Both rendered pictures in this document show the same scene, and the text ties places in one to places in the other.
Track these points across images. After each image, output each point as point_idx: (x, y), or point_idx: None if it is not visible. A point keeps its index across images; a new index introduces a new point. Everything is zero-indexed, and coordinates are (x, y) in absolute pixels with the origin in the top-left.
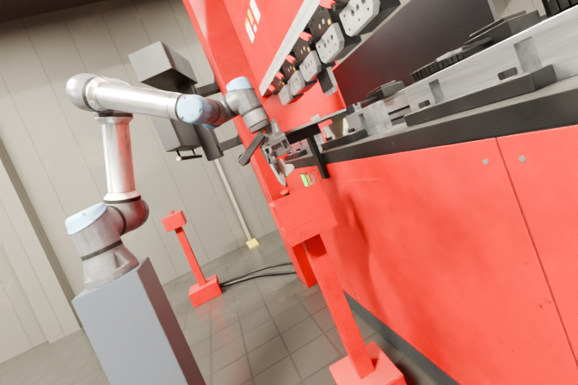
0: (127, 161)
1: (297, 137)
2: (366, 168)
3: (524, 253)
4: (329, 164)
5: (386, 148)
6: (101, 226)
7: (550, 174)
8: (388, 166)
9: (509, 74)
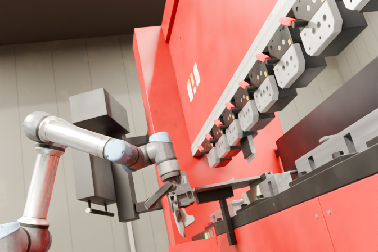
0: (48, 189)
1: (208, 196)
2: (260, 230)
3: None
4: (236, 229)
5: (270, 208)
6: (12, 241)
7: (340, 223)
8: (273, 226)
9: (337, 155)
